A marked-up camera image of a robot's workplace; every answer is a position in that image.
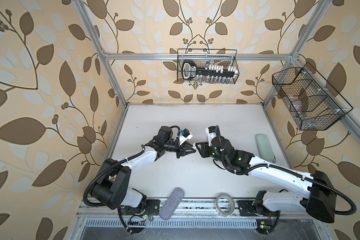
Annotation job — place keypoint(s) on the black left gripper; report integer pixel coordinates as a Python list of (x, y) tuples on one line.
[(182, 149)]

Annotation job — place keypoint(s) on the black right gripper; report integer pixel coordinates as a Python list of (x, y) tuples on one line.
[(205, 146)]

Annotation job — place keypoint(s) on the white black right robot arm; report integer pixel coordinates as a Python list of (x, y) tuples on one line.
[(305, 192)]

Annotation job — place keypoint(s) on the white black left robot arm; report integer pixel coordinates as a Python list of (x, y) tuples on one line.
[(110, 187)]

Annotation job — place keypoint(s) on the grey fabric glasses case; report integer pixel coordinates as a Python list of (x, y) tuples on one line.
[(171, 204)]

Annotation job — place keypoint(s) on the green glasses case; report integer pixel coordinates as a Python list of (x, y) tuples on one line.
[(265, 148)]

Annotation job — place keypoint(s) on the clear tape roll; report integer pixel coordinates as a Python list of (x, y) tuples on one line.
[(224, 205)]

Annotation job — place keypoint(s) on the black tool with white sockets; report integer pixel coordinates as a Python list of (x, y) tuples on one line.
[(190, 70)]

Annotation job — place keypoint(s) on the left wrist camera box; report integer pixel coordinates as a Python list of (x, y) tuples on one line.
[(184, 136)]

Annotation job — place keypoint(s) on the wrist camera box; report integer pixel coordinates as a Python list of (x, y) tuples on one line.
[(213, 135), (184, 136)]

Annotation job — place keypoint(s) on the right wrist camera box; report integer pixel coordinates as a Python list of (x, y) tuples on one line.
[(213, 135)]

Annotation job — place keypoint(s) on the black wire basket back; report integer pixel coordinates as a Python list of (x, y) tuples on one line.
[(213, 56)]

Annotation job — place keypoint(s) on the black wire basket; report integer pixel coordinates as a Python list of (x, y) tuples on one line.
[(213, 56), (314, 103)]

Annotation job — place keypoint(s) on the black wire basket right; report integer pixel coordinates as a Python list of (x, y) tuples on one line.
[(314, 103)]

